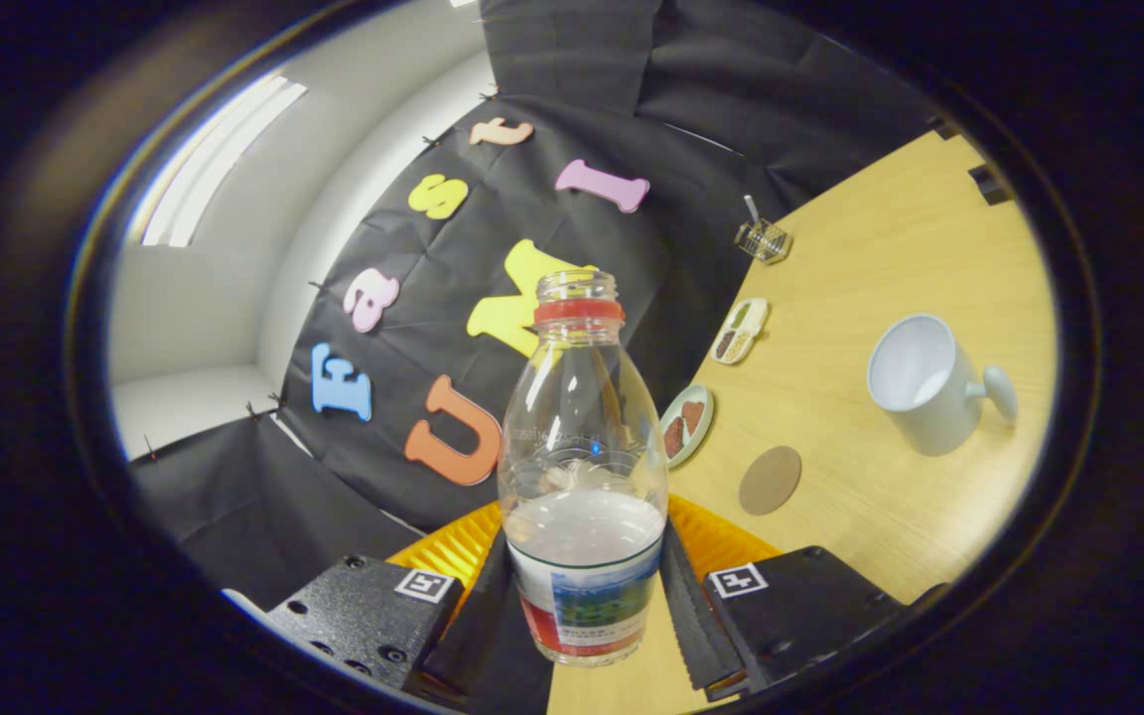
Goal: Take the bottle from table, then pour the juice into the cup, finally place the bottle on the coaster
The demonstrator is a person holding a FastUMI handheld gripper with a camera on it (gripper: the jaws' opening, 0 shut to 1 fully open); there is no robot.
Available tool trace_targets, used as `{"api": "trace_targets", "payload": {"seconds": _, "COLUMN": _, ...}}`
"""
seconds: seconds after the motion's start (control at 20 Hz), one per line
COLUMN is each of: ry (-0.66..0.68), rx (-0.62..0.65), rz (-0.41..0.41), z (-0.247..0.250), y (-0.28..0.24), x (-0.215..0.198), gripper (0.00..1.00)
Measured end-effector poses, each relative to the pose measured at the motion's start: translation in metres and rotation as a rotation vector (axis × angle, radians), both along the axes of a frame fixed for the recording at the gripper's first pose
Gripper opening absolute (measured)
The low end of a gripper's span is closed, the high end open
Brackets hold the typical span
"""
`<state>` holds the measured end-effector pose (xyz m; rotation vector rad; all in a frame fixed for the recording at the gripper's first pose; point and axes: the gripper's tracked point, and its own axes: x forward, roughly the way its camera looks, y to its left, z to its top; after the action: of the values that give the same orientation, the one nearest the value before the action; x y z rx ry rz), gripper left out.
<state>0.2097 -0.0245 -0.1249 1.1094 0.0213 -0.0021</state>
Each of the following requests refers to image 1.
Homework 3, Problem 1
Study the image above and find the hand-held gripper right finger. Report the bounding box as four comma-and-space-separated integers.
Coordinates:
659, 494, 907, 698

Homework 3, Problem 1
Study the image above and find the white cup with handle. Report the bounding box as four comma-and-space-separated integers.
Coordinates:
866, 313, 1020, 458

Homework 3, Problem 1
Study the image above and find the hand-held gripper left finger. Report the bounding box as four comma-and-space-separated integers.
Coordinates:
264, 500, 553, 712

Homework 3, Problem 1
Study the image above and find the white divided dish with grains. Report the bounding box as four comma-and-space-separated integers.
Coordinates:
710, 297, 770, 365

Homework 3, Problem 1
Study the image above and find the wooden table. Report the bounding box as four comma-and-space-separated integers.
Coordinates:
547, 129, 1060, 715

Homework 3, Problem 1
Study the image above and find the long ceiling light panel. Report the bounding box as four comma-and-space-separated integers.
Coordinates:
140, 74, 308, 249

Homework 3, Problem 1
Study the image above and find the light green plate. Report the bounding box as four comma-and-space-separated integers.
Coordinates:
658, 384, 716, 470

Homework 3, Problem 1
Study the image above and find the clear juice bottle red label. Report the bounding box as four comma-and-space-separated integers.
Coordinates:
498, 268, 670, 668

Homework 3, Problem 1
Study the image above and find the brown round coaster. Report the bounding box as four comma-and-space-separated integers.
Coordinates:
738, 445, 803, 516

